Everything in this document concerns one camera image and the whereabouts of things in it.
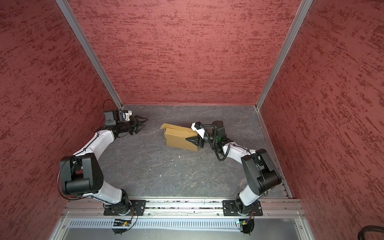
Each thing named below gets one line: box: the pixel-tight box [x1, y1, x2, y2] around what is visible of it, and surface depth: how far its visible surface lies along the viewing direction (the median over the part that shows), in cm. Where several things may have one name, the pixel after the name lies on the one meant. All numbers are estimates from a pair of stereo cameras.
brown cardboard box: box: [160, 123, 198, 151], surface depth 82 cm
